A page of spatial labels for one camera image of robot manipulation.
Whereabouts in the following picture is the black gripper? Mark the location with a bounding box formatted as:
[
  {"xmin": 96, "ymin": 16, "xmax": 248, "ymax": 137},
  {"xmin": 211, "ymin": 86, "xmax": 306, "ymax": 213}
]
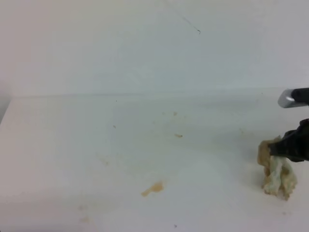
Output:
[{"xmin": 268, "ymin": 118, "xmax": 309, "ymax": 161}]

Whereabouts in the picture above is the green stained rag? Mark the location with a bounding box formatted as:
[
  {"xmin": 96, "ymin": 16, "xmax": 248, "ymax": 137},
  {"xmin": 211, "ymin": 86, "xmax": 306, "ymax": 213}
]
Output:
[{"xmin": 257, "ymin": 136, "xmax": 297, "ymax": 201}]

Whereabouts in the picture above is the brown coffee stain puddle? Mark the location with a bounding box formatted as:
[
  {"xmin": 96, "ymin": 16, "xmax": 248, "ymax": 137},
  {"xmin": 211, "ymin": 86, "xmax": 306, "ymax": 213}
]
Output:
[{"xmin": 141, "ymin": 182, "xmax": 164, "ymax": 197}]

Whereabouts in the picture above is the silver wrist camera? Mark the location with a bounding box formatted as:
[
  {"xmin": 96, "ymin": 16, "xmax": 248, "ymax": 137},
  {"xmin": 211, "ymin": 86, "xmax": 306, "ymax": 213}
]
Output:
[{"xmin": 278, "ymin": 87, "xmax": 309, "ymax": 108}]

